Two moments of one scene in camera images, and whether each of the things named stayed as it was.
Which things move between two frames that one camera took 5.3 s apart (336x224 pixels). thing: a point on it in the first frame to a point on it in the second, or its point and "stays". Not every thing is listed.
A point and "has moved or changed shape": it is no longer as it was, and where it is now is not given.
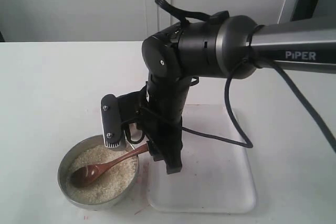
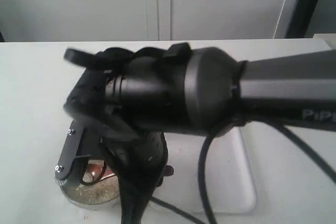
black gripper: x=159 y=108 to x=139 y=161
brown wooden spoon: x=86 y=175 has moved or changed shape
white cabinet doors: x=121 y=7 stays
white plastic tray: x=216 y=174 stays
